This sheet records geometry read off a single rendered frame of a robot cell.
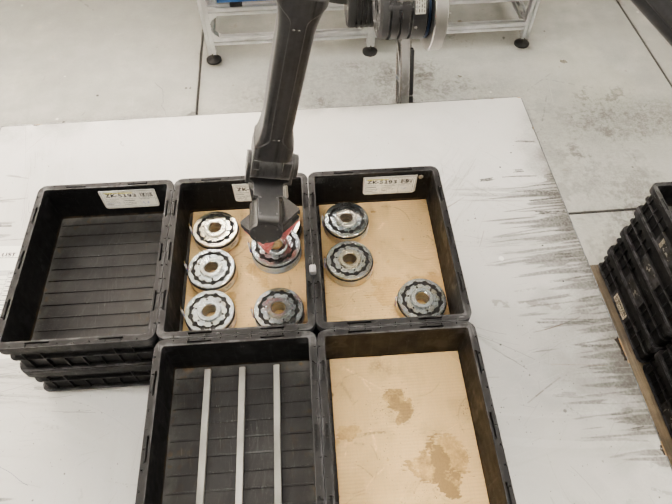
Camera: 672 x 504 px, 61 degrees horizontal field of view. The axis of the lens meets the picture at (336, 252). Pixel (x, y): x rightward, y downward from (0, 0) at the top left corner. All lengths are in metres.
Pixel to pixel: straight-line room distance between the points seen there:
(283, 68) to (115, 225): 0.76
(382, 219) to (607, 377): 0.61
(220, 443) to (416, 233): 0.62
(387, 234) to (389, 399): 0.39
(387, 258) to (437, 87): 1.85
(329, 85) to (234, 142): 1.35
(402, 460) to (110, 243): 0.80
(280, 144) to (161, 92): 2.22
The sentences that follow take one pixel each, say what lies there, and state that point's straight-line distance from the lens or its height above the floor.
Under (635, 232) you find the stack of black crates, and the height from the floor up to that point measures 0.42.
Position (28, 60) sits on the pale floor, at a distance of 3.55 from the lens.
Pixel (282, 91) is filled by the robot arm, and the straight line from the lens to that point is 0.81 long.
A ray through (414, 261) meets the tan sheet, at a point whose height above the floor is 0.83.
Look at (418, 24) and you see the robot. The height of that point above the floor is 1.13.
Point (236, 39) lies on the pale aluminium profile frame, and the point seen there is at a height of 0.13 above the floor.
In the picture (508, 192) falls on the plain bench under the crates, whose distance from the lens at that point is 1.63.
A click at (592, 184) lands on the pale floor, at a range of 2.76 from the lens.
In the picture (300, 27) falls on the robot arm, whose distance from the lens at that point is 0.74.
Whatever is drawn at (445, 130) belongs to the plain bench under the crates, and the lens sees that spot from 1.76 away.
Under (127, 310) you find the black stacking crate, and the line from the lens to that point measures 1.28.
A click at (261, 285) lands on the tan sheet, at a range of 1.25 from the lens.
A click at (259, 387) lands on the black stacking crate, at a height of 0.83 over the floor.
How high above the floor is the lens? 1.89
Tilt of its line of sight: 55 degrees down
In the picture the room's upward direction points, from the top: straight up
